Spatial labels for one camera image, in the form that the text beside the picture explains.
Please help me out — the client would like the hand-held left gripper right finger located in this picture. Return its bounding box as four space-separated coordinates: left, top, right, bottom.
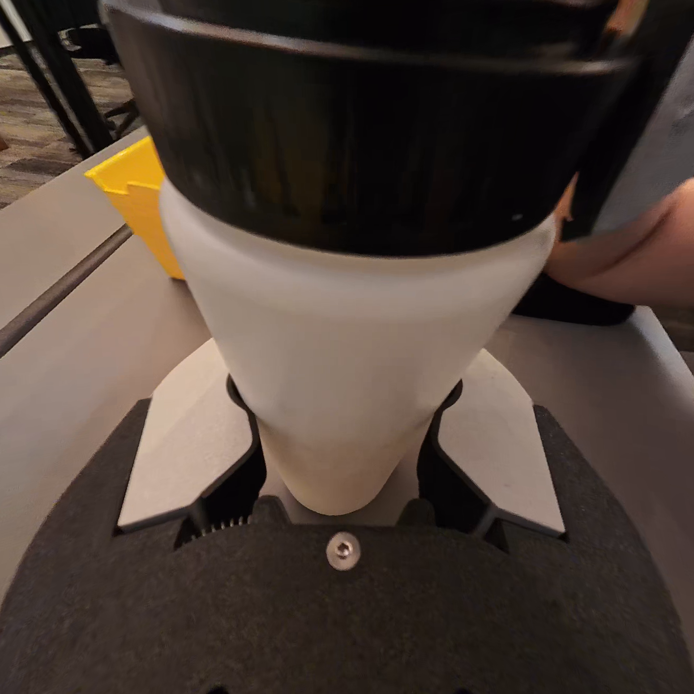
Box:
416 348 566 537

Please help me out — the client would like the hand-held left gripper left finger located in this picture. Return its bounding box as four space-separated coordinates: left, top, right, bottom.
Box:
116 337 267 536

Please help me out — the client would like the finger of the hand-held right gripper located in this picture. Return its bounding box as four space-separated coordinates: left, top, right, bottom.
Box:
558 0 694 243

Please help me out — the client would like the white plastic bottle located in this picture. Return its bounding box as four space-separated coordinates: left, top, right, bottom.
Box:
159 179 559 517

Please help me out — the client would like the yellow plastic bin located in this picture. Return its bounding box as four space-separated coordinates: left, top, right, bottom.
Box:
84 136 186 281

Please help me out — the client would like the black bottle lid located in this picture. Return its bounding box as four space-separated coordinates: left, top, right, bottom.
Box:
100 0 646 257

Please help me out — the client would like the person's right forearm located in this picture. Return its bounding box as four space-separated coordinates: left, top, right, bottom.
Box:
545 179 694 308

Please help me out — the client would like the black office chair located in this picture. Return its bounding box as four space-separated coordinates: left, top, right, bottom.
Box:
59 26 141 139

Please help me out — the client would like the black metal frame leg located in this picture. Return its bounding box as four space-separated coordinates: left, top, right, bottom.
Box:
0 0 115 158

